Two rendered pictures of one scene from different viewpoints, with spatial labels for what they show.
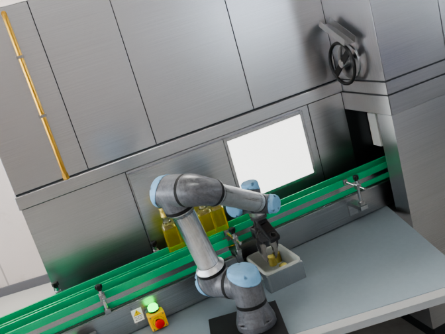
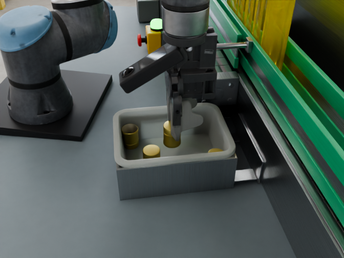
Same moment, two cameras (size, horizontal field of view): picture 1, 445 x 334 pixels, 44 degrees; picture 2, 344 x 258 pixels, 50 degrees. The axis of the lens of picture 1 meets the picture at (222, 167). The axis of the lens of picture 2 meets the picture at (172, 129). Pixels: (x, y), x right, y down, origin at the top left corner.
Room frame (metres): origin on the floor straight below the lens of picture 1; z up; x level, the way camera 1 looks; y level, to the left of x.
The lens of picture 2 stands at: (2.26, -0.66, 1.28)
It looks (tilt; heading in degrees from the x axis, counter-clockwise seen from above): 37 degrees down; 99
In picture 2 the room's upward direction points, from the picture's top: straight up
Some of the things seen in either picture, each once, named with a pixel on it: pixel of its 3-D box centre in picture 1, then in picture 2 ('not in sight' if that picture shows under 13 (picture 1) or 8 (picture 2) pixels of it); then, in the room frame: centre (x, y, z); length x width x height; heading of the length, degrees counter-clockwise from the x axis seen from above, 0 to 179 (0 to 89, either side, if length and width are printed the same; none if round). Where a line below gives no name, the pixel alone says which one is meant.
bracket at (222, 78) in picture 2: (237, 257); (216, 90); (2.26, 0.05, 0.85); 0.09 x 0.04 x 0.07; 17
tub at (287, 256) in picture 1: (274, 266); (171, 146); (2.18, -0.10, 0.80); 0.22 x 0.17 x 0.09; 17
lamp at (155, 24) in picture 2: (152, 307); (157, 24); (2.05, 0.44, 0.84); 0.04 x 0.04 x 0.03
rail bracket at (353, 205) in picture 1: (357, 196); not in sight; (2.42, -0.57, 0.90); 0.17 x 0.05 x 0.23; 17
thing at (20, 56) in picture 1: (36, 98); not in sight; (2.33, 0.66, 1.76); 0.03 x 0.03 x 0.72; 17
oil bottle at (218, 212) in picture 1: (220, 223); (271, 28); (2.36, 0.08, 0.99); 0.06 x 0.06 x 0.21; 18
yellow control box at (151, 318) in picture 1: (156, 318); (156, 39); (2.05, 0.43, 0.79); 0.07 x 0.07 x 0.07; 17
